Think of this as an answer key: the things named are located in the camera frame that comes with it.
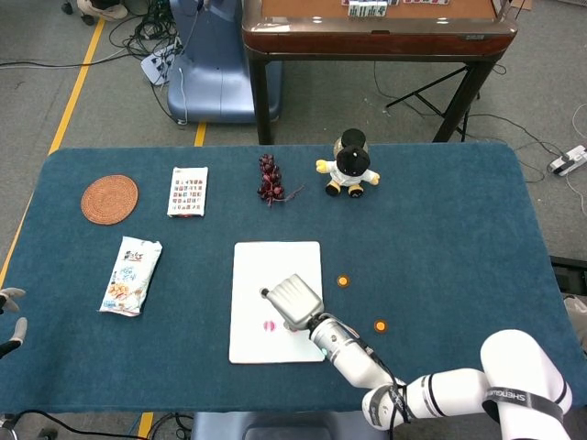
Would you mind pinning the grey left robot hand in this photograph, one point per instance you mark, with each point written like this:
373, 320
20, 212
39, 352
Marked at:
20, 330

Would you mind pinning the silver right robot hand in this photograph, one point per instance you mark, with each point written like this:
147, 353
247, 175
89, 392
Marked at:
295, 302

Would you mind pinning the orange disc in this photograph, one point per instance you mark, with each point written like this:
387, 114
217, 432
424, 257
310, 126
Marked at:
380, 326
343, 281

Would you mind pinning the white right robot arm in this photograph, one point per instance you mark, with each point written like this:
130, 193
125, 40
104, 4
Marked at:
348, 362

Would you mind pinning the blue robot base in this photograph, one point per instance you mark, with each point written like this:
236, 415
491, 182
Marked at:
211, 82

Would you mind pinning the white rectangular board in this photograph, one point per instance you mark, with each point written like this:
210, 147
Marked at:
257, 275

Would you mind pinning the white snack bag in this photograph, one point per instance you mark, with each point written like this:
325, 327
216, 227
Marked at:
130, 275

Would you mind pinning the grey-blue robot torso base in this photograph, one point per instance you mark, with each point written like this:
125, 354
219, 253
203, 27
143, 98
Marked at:
284, 426

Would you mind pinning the dark red grape bunch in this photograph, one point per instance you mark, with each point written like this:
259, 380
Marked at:
270, 179

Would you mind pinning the black plush doll white coat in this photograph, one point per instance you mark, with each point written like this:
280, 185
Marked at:
351, 160

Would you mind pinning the white printed card box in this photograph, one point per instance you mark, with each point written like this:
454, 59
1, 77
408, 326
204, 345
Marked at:
187, 192

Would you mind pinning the blue table cloth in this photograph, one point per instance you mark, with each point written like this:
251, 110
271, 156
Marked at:
435, 229

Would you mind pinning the brown woven round coaster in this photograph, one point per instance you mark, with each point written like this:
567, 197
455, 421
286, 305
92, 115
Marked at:
110, 200

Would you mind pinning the brown mahjong table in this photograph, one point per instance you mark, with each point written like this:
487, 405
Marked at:
380, 43

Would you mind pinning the black box device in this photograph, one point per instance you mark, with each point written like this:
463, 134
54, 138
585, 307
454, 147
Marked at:
571, 275

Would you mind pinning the grey plastic bag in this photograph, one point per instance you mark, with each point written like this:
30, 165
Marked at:
578, 321

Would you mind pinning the mahjong tile row black print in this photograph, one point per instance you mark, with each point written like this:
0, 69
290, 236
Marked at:
367, 10

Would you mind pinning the white power strip black plug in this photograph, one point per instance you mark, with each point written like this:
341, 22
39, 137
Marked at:
568, 160

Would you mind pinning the black wheeled stool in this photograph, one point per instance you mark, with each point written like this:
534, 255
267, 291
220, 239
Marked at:
68, 7

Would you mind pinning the mahjong tile row red print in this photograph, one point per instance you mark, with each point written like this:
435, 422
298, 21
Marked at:
426, 2

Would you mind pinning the seated person in black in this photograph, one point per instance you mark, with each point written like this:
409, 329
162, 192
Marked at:
105, 11

